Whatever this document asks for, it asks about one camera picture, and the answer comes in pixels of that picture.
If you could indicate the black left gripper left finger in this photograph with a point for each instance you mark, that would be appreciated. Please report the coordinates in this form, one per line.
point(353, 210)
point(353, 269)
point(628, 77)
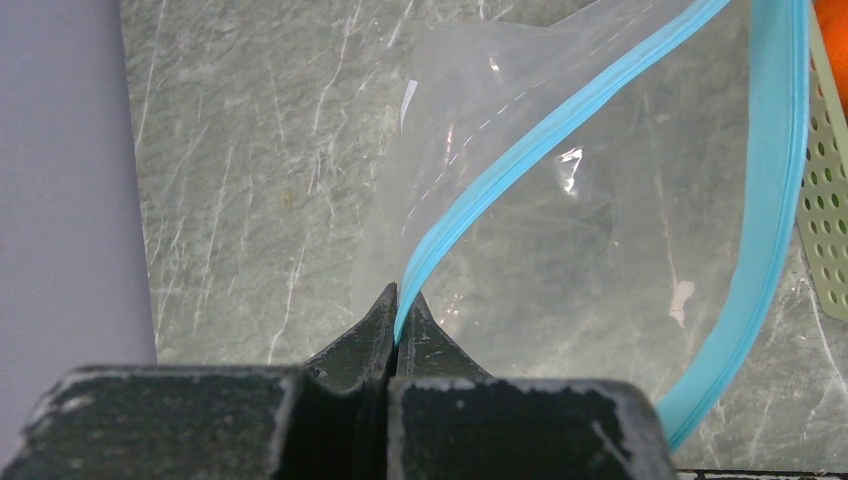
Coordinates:
point(322, 419)

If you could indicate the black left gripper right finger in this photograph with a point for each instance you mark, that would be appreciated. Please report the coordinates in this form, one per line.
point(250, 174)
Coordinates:
point(448, 419)

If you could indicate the clear zip top bag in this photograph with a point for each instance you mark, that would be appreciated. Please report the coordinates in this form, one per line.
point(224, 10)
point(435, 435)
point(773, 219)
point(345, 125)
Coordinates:
point(612, 196)

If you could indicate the pale green perforated basket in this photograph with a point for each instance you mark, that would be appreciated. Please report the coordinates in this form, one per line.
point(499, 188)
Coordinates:
point(822, 215)

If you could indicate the orange fruit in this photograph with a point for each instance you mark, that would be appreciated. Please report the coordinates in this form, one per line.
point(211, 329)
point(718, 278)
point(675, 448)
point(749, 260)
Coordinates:
point(832, 19)

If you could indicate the black mounting rail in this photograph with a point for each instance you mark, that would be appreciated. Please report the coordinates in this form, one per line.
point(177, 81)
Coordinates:
point(699, 474)

